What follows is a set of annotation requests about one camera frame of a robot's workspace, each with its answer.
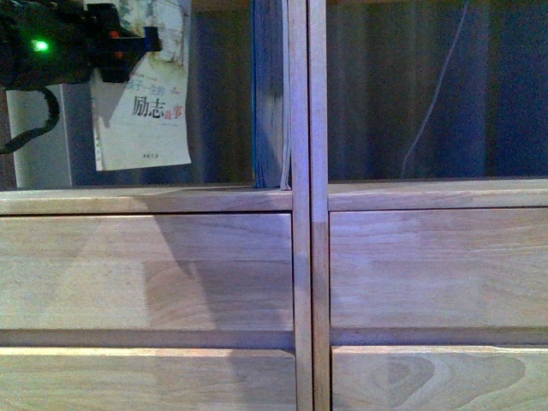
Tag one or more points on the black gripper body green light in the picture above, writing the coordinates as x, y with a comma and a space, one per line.
46, 43

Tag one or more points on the black gripper finger with blue tip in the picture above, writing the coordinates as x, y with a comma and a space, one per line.
151, 42

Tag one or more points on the white paperback book red spine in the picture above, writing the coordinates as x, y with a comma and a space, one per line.
142, 122

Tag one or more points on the white pillar behind shelf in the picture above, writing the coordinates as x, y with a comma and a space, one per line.
64, 157

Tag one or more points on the right wooden shelf unit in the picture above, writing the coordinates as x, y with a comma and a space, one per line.
326, 199

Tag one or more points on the wooden shelf unit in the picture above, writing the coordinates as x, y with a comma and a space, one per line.
326, 199
218, 180

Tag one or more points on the left wooden shelf unit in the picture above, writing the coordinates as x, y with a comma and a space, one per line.
218, 180

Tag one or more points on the upright teal-covered book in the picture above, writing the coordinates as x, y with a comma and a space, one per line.
271, 139

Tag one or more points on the upper left wooden drawer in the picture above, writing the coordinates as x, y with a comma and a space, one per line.
197, 272

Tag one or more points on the wooden drawer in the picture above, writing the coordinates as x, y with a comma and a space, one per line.
147, 379
439, 378
197, 272
474, 268

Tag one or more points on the lower left wooden drawer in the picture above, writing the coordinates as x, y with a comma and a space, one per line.
147, 379

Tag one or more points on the upper right wooden drawer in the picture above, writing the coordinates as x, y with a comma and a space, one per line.
474, 268

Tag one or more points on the lower right wooden drawer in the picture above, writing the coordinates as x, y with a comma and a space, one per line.
439, 378

